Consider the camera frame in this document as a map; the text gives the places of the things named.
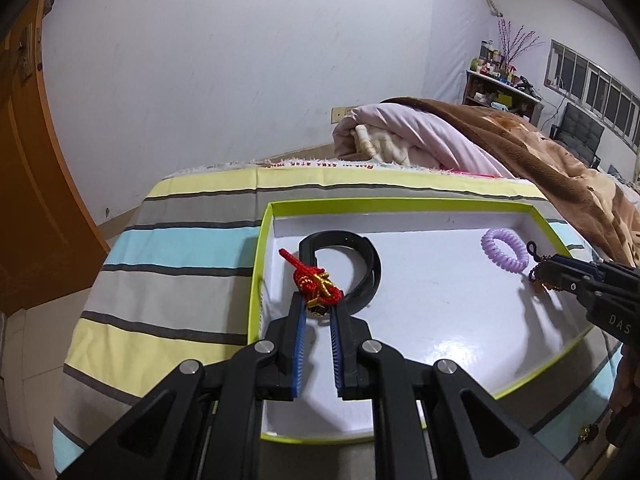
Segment metal door latch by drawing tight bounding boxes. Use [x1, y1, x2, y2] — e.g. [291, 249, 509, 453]
[15, 25, 43, 81]

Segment green-rimmed white box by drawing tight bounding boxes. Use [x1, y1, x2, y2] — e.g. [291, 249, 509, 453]
[247, 197, 608, 443]

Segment purple coil hair tie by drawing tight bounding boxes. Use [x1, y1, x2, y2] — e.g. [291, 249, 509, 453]
[481, 228, 531, 272]

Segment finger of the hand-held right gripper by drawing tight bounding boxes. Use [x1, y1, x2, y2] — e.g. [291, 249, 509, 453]
[531, 266, 591, 297]
[542, 254, 608, 281]

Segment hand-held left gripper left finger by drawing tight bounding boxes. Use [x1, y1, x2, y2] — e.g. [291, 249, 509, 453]
[60, 292, 308, 480]

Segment white fringed towel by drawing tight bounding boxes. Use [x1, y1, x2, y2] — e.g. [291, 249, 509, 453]
[165, 159, 506, 178]

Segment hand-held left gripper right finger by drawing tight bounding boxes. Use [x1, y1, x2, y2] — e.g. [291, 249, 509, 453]
[327, 305, 576, 480]

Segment purple flower branches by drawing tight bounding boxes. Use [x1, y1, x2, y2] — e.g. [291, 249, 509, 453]
[497, 19, 543, 68]

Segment striped bedsheet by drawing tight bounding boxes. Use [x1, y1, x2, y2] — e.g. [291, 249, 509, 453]
[52, 162, 640, 480]

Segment orange wooden door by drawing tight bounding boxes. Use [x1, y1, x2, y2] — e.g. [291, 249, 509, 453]
[0, 0, 111, 316]

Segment pink quilt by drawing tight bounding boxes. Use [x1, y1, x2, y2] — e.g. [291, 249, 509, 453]
[332, 101, 516, 179]

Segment purple beaded pendant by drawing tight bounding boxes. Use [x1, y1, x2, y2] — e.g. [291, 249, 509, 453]
[525, 241, 556, 293]

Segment barred window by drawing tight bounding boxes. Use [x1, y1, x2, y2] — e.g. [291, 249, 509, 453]
[542, 39, 640, 156]

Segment cluttered wooden shelf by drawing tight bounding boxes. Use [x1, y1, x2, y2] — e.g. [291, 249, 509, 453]
[462, 69, 545, 126]

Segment black wristband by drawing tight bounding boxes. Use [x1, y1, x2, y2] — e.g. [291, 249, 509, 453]
[299, 230, 383, 311]

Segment brown blanket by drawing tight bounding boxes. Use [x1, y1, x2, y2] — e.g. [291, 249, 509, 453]
[380, 96, 640, 268]

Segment red knot charm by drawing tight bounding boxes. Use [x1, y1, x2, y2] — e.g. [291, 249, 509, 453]
[278, 248, 346, 318]

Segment grey chair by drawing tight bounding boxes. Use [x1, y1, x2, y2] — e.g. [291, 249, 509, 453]
[550, 102, 606, 161]

